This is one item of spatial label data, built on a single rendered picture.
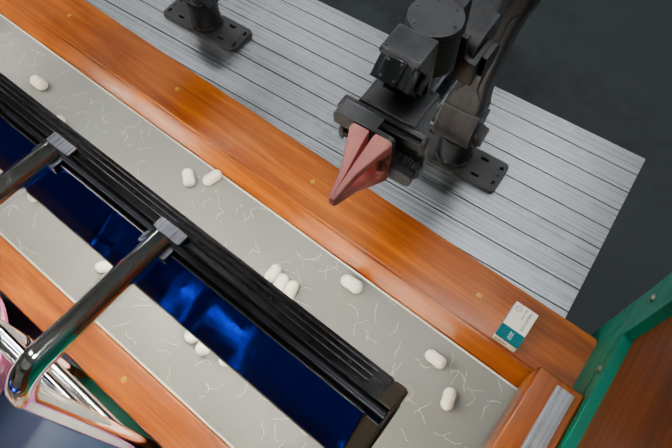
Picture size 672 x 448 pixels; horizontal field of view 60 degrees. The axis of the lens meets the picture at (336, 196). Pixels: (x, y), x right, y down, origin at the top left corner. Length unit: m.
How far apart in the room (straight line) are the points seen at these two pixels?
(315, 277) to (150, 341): 0.26
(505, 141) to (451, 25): 0.59
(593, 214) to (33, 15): 1.12
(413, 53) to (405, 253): 0.41
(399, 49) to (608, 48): 1.90
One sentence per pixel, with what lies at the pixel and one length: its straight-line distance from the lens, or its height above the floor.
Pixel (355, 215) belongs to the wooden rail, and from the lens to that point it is 0.91.
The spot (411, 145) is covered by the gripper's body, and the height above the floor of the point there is 1.09.
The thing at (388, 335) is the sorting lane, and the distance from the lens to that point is 0.86.
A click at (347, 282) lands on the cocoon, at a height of 0.76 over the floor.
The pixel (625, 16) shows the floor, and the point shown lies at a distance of 2.57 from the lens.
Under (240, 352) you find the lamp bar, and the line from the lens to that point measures 0.51.
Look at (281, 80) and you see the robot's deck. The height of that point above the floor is 0.67.
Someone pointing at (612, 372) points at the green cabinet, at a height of 0.87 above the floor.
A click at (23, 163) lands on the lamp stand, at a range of 0.60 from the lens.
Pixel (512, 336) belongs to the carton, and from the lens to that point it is 0.85.
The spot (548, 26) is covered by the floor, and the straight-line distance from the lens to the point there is 2.41.
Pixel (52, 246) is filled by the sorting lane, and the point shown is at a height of 0.74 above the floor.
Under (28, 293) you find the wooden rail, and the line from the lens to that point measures 0.96.
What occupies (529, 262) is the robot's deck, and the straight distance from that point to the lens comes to 1.03.
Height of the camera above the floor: 1.56
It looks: 60 degrees down
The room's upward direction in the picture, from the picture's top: straight up
